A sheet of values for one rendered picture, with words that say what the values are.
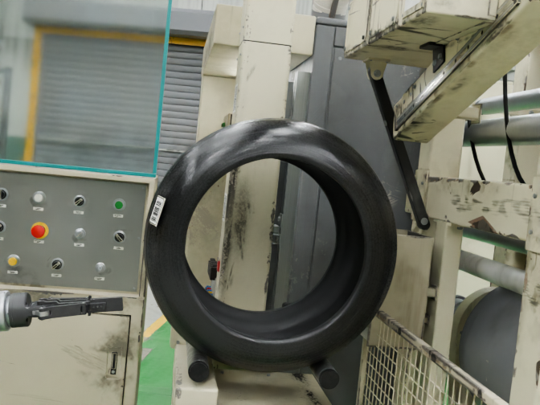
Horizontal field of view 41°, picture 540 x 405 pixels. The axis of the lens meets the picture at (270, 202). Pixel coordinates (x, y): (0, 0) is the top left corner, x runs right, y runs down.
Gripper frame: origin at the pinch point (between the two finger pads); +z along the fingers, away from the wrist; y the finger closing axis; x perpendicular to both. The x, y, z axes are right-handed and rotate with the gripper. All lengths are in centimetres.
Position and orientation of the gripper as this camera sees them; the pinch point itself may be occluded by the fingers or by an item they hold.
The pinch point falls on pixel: (106, 304)
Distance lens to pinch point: 162.8
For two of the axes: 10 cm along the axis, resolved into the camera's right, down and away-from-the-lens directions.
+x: 0.4, 10.0, 0.7
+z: 9.9, -0.5, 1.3
